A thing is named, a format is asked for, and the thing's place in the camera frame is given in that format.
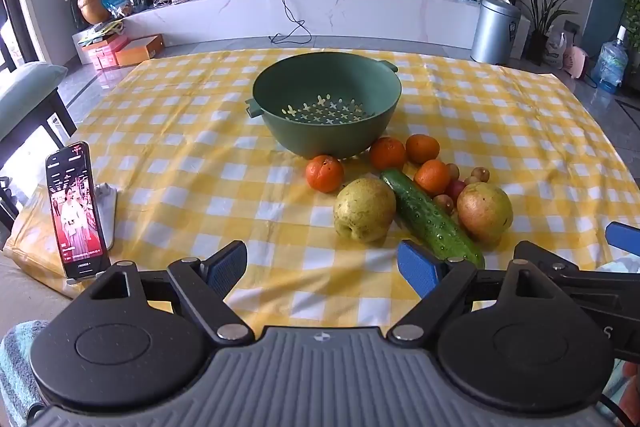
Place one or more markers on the yellow checked tablecloth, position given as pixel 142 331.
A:
pixel 200 167

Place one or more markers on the blue water bottle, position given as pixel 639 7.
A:
pixel 610 64

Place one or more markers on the black smartphone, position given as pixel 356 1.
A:
pixel 75 207

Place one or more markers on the green colander bowl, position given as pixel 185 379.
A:
pixel 300 82

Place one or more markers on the light green seat cushion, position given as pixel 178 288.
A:
pixel 27 94

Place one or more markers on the white marble television cabinet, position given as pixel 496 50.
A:
pixel 375 17

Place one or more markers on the yellow-green pear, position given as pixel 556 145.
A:
pixel 364 209

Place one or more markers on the blue snack bag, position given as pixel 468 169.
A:
pixel 116 4

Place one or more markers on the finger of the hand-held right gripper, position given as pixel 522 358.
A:
pixel 622 237
pixel 565 271

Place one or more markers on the silver trash can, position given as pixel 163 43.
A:
pixel 495 34

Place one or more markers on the brown longan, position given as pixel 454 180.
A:
pixel 452 170
pixel 482 174
pixel 471 180
pixel 443 203

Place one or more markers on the pink shoebox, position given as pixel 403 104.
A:
pixel 102 52

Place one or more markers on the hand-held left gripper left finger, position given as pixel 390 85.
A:
pixel 227 264

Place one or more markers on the white plastic bag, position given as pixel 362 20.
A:
pixel 555 49

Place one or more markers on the orange shoebox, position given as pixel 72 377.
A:
pixel 140 51

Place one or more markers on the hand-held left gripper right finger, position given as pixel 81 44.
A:
pixel 417 268

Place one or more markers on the person's right hand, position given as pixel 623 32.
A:
pixel 632 382

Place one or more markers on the black chair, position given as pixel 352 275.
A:
pixel 47 117

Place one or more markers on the striped teal towel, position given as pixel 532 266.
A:
pixel 17 372

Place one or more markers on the green cucumber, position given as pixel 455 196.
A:
pixel 425 217

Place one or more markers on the orange tangerine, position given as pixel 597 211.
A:
pixel 325 174
pixel 387 153
pixel 422 148
pixel 432 177

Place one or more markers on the golden round vase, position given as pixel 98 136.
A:
pixel 95 4

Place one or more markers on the reddish yellow pear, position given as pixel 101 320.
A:
pixel 485 212

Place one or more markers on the long-leaf potted plant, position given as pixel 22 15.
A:
pixel 537 27

